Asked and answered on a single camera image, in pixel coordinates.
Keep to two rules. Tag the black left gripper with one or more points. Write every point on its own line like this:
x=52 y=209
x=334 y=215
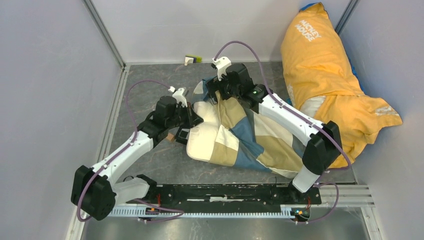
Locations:
x=192 y=118

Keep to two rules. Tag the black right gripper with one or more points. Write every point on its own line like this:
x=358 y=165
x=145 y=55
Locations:
x=215 y=85

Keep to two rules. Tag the cream white pillow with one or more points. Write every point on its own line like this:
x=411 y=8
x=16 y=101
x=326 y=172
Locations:
x=201 y=138

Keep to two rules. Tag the blue beige checkered pillowcase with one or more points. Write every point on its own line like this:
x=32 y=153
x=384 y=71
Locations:
x=249 y=140

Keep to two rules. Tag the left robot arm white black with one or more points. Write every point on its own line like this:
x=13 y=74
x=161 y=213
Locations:
x=96 y=189

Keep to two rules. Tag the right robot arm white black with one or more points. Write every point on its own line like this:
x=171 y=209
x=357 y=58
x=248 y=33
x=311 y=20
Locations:
x=322 y=141

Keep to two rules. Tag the yellow Mickey Mouse pillow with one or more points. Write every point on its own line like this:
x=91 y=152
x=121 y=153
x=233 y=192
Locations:
x=321 y=84

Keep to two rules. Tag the black white checkerboard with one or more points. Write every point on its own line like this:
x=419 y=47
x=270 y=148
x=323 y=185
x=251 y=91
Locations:
x=182 y=135

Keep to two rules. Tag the small wooden letter cube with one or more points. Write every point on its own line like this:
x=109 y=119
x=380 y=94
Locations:
x=170 y=137

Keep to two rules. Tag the small white green block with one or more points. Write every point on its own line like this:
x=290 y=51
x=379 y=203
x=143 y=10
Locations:
x=192 y=59

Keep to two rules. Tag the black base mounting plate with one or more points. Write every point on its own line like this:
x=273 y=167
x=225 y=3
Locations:
x=271 y=193

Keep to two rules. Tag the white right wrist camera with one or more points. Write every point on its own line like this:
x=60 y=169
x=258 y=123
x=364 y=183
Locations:
x=221 y=64

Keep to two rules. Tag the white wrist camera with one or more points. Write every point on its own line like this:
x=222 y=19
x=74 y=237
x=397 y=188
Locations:
x=221 y=64
x=179 y=94

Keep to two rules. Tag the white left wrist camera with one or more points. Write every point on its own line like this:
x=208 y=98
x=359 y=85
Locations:
x=179 y=94

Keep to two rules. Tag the white slotted cable duct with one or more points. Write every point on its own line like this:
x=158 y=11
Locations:
x=143 y=211

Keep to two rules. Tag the aluminium frame post left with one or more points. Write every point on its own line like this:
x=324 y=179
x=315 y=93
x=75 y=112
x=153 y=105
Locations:
x=89 y=4

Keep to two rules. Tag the aluminium frame post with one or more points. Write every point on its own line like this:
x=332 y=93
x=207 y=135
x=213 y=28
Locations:
x=351 y=6
x=89 y=4

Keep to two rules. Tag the aluminium frame post right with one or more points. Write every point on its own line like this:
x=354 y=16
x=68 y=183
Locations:
x=351 y=6

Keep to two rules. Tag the aluminium frame rail front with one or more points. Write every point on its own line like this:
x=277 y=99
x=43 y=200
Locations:
x=331 y=195

